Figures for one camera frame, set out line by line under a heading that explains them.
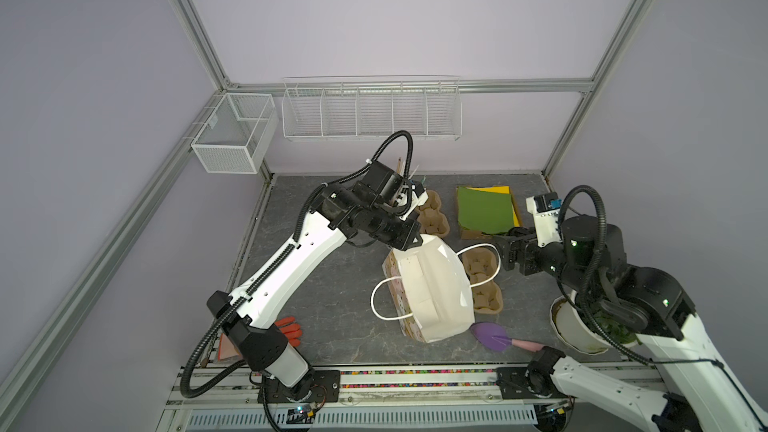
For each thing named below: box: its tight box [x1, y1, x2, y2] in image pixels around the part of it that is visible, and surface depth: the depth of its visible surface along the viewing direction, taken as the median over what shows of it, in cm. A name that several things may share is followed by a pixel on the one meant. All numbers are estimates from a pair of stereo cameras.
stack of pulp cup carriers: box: [416, 190, 450, 238], surface depth 104 cm
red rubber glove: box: [274, 316, 302, 347], surface depth 84 cm
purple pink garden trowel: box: [470, 322, 546, 352], surface depth 82 cm
